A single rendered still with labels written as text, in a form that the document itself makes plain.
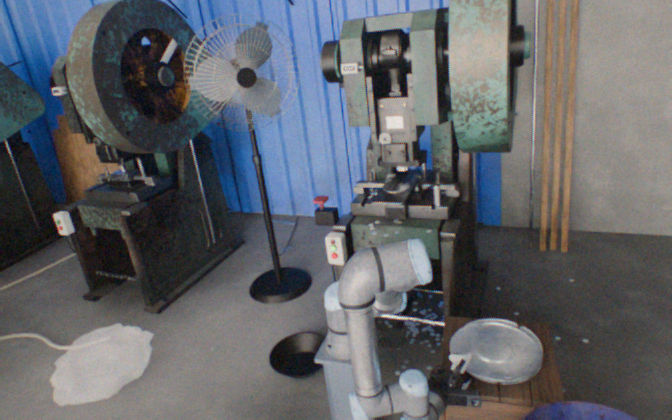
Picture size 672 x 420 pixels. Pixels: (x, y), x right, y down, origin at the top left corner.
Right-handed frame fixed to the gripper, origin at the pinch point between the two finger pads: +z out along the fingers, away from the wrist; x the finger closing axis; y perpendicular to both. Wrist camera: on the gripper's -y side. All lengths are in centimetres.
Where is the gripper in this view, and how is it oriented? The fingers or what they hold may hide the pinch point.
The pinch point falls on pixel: (471, 366)
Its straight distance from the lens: 169.5
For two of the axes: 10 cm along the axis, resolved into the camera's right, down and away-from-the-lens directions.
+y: -7.5, -1.4, 6.4
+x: 0.9, 9.4, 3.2
